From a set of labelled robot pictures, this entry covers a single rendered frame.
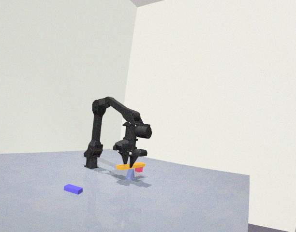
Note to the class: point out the light blue wedge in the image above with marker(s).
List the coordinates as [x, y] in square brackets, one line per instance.
[130, 175]

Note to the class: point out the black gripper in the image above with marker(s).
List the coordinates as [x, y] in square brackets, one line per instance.
[135, 152]

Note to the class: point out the orange bar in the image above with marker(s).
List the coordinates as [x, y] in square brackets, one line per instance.
[127, 166]

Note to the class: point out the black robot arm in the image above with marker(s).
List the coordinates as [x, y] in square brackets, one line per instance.
[132, 117]

